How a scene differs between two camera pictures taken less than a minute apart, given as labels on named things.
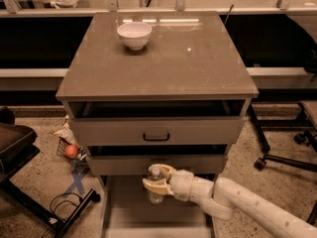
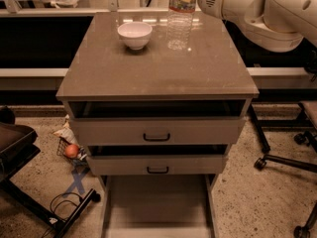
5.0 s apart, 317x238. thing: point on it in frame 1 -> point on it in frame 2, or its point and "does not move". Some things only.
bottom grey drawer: [127, 212] does not move
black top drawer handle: [156, 139] does not move
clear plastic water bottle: [156, 176] -> [180, 23]
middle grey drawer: [134, 160] does not move
